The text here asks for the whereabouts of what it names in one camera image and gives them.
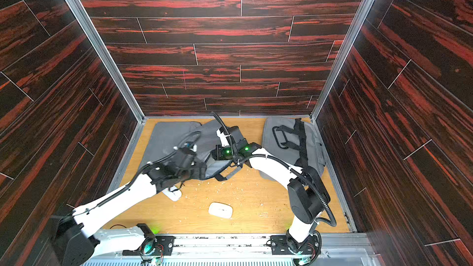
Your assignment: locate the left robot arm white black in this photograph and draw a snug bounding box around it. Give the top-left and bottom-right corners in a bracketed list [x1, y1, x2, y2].
[52, 142, 206, 266]

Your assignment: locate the grey bag with straps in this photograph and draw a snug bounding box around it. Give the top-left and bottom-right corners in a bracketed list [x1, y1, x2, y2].
[262, 116, 326, 177]

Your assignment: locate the left aluminium corner post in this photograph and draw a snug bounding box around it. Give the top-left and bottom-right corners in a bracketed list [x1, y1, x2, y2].
[64, 0, 145, 124]

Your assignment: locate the aluminium corner post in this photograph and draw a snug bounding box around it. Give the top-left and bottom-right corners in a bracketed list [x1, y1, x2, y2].
[64, 0, 145, 124]
[310, 0, 375, 124]

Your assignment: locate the right aluminium corner post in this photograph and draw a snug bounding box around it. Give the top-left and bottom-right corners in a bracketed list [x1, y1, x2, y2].
[310, 0, 375, 124]

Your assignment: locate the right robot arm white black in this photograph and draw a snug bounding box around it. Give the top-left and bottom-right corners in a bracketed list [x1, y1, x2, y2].
[213, 113, 337, 254]

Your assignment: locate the grey laptop sleeve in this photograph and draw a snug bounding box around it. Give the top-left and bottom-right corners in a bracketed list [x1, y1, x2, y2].
[184, 119, 241, 182]

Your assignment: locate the white mouse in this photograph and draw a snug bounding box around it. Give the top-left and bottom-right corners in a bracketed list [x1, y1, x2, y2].
[162, 188, 182, 202]
[208, 202, 233, 219]

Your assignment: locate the front aluminium rail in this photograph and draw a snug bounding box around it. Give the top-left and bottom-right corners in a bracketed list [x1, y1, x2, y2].
[83, 233, 382, 266]

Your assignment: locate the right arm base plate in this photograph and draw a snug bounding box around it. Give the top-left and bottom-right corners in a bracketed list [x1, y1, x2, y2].
[266, 235, 321, 256]

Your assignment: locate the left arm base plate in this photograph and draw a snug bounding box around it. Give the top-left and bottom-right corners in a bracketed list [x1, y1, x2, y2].
[122, 235, 175, 257]

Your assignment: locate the left grey laptop bag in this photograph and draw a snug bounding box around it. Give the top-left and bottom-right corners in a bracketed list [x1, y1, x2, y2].
[139, 121, 201, 167]

